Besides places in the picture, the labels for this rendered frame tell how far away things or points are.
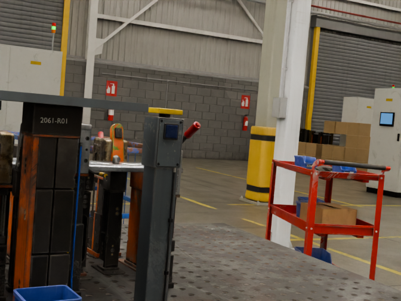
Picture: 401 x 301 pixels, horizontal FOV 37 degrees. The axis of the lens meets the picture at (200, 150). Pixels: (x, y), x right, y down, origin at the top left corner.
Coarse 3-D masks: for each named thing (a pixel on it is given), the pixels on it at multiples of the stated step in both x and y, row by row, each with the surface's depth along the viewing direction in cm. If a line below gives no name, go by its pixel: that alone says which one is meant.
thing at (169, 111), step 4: (152, 108) 135; (156, 108) 134; (160, 108) 133; (152, 112) 135; (156, 112) 134; (160, 112) 133; (164, 112) 133; (168, 112) 134; (172, 112) 134; (176, 112) 135; (180, 112) 135; (160, 116) 136; (164, 116) 135; (168, 116) 136
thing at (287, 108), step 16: (288, 0) 542; (304, 0) 534; (288, 16) 537; (304, 16) 536; (288, 32) 538; (304, 32) 537; (288, 48) 539; (304, 48) 539; (288, 64) 538; (304, 64) 540; (288, 80) 537; (288, 96) 536; (272, 112) 543; (288, 112) 536; (288, 128) 538; (288, 144) 539; (288, 160) 541; (288, 176) 542; (288, 192) 544; (272, 224) 548; (288, 224) 547; (272, 240) 547; (288, 240) 548
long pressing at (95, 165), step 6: (90, 162) 166; (96, 162) 166; (102, 162) 168; (108, 162) 169; (120, 162) 172; (126, 162) 174; (132, 162) 176; (138, 162) 178; (12, 168) 144; (90, 168) 154; (96, 168) 155; (102, 168) 156; (108, 168) 157; (114, 168) 157; (120, 168) 158; (126, 168) 159; (132, 168) 160; (138, 168) 161
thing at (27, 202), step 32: (32, 128) 117; (64, 128) 120; (32, 160) 118; (64, 160) 121; (32, 192) 119; (64, 192) 122; (32, 224) 119; (64, 224) 123; (32, 256) 120; (64, 256) 123
